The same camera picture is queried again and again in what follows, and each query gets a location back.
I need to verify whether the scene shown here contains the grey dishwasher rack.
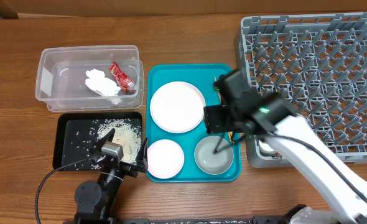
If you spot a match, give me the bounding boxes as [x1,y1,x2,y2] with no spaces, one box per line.
[235,12,367,164]

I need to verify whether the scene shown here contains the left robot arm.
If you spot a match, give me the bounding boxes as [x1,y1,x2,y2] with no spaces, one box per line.
[73,130,148,223]

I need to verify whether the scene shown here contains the large white plate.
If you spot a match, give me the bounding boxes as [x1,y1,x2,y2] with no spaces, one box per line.
[150,82,206,134]

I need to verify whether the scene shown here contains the grey-white bowl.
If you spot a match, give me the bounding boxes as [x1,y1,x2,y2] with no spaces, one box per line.
[194,136,235,175]

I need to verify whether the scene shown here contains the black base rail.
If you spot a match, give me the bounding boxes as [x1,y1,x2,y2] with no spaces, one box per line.
[63,215,287,224]

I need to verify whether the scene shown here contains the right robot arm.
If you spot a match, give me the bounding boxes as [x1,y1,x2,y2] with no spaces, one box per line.
[204,70,367,223]

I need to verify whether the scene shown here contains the white paper cup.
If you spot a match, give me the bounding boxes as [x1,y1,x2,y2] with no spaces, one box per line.
[258,141,277,156]

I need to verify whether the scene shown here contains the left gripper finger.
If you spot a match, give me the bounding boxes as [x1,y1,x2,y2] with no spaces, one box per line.
[95,128,115,149]
[136,138,149,173]

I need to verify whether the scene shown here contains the wooden chopstick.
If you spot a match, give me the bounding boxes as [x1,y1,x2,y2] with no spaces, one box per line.
[217,90,235,143]

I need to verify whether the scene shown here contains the pile of cooked rice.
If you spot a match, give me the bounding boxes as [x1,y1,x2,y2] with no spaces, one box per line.
[74,118,142,170]

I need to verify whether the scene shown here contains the teal plastic serving tray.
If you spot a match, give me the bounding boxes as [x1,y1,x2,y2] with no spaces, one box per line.
[146,63,241,183]

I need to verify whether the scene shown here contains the black plastic tray bin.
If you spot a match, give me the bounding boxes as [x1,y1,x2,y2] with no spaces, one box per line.
[52,111,142,170]

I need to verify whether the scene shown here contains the clear plastic storage bin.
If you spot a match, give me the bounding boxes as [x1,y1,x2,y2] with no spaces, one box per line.
[35,45,144,112]

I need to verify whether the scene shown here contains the white napkin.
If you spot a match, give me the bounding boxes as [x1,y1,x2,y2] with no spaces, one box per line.
[85,69,122,105]

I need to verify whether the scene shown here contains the red snack wrapper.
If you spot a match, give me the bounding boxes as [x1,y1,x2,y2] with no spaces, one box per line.
[109,62,136,93]

